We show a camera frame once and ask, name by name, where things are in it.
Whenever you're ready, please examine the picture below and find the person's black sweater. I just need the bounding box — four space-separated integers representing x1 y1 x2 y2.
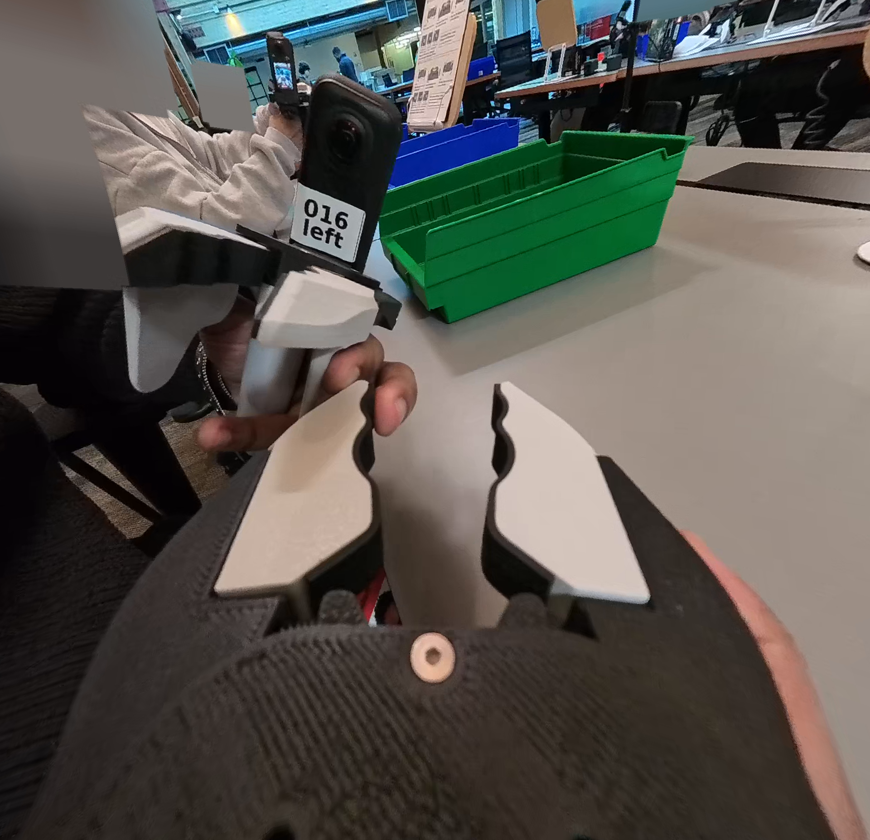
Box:
0 391 205 840

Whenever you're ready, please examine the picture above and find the dark desk cover strip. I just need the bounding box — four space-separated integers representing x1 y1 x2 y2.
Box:
678 161 870 208

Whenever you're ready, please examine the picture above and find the brown board on stand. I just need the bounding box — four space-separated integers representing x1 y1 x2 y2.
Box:
536 0 579 81

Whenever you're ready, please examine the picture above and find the blue plastic bin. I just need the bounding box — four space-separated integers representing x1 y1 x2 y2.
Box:
389 116 524 189

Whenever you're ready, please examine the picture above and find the person's right hand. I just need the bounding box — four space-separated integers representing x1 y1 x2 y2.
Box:
680 529 865 840

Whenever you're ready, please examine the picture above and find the cardboard instruction board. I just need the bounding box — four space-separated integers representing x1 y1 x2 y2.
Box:
406 0 479 134

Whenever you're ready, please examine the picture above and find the green plastic bin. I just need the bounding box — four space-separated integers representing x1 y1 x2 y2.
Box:
378 131 695 325

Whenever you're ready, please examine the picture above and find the wood-edged office desk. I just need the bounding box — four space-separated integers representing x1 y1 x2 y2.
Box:
495 25 870 107

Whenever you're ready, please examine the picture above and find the person's left hand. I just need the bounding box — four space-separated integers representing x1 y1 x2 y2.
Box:
199 295 417 453

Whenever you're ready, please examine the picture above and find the light panel stand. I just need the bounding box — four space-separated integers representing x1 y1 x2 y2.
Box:
608 0 684 135

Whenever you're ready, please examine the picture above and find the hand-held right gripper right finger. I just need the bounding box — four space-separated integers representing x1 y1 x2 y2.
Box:
481 381 652 626

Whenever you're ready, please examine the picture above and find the grey desk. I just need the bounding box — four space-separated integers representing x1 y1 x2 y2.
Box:
367 145 870 814

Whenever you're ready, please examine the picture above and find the silver mesh wristwatch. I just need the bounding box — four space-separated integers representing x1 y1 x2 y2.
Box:
193 340 228 419

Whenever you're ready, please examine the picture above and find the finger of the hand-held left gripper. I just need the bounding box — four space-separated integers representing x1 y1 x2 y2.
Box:
122 284 237 393
116 206 274 288

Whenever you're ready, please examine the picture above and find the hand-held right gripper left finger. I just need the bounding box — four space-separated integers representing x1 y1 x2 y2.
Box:
214 381 383 620

